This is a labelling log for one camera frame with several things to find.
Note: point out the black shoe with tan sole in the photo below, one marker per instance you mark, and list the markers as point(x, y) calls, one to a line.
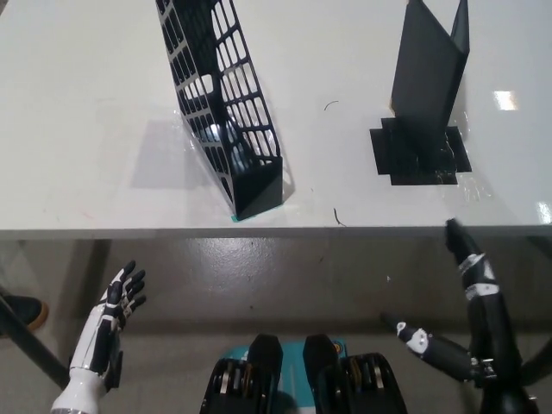
point(26, 310)

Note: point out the black table leg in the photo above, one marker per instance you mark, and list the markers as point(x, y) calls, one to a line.
point(30, 340)

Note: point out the black robot legs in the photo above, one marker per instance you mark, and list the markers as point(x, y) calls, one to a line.
point(302, 379)

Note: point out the black notebook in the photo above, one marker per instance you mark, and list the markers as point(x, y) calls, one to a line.
point(424, 86)

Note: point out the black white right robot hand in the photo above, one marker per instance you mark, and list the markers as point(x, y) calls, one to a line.
point(487, 319)

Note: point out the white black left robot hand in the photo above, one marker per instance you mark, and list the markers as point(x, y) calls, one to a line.
point(97, 340)

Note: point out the teal tape piece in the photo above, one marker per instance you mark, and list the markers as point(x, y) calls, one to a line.
point(236, 218)

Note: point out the black tape patch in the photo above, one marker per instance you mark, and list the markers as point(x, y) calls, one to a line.
point(401, 168)

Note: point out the black perforated file shelf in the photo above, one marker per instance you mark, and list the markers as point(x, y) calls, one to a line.
point(259, 190)

